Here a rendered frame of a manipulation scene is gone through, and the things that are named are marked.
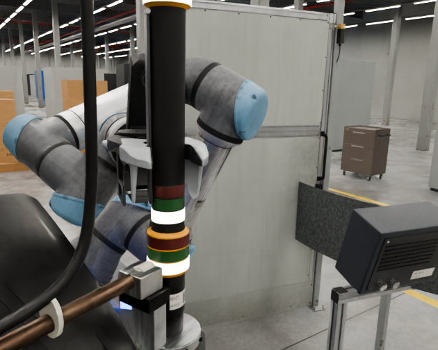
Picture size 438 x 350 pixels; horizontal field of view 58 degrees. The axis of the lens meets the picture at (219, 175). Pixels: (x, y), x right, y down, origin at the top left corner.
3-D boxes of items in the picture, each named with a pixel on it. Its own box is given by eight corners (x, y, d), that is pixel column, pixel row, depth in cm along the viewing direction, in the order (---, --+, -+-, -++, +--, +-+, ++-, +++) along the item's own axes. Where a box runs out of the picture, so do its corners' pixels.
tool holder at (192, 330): (158, 382, 37) (157, 285, 35) (107, 353, 41) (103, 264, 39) (213, 334, 44) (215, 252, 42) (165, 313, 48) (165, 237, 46)
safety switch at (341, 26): (330, 62, 245) (333, 21, 240) (326, 62, 248) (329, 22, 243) (342, 62, 248) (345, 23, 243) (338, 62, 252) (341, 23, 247)
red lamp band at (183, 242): (170, 254, 38) (170, 242, 38) (138, 244, 40) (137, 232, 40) (197, 240, 42) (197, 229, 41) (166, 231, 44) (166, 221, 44)
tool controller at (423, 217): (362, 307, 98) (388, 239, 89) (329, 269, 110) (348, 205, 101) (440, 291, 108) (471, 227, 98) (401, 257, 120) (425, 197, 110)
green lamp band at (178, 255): (170, 267, 38) (170, 255, 38) (138, 255, 41) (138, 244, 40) (197, 252, 42) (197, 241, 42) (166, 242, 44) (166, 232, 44)
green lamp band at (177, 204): (169, 214, 38) (169, 201, 38) (144, 207, 40) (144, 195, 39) (191, 205, 41) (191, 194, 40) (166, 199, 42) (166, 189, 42)
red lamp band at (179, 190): (169, 201, 38) (169, 188, 37) (144, 194, 39) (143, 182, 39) (191, 193, 40) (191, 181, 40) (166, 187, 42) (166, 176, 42)
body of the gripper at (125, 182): (188, 202, 46) (164, 180, 57) (188, 128, 44) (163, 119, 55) (121, 207, 43) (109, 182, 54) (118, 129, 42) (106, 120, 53)
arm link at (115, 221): (103, 228, 114) (134, 192, 117) (136, 257, 110) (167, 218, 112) (83, 219, 103) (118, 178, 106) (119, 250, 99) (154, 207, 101)
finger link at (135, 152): (153, 217, 35) (151, 191, 44) (153, 151, 34) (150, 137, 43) (117, 218, 35) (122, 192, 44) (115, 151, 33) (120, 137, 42)
